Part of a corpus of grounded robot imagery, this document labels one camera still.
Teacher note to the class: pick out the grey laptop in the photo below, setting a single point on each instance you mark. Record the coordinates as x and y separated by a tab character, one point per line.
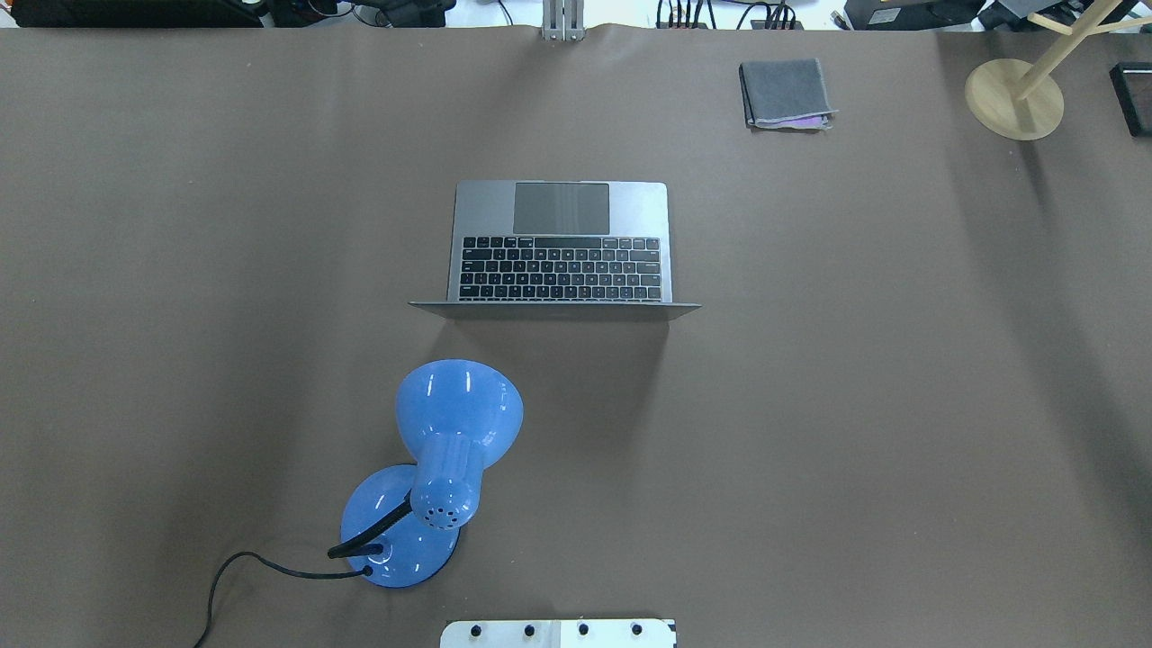
594	250

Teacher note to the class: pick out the blue desk lamp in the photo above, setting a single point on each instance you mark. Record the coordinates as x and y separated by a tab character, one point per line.
401	525

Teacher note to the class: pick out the folded grey cloth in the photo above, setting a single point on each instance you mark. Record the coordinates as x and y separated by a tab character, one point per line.
785	94

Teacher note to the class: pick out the wooden stand with round base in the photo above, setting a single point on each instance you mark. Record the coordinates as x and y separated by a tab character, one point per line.
1018	99

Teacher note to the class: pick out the black box at table edge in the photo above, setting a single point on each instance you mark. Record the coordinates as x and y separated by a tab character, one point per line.
1131	82

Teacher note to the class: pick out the grey metal camera post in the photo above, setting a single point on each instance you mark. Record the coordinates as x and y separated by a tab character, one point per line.
563	20

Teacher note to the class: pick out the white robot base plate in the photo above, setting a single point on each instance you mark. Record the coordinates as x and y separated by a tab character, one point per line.
574	632

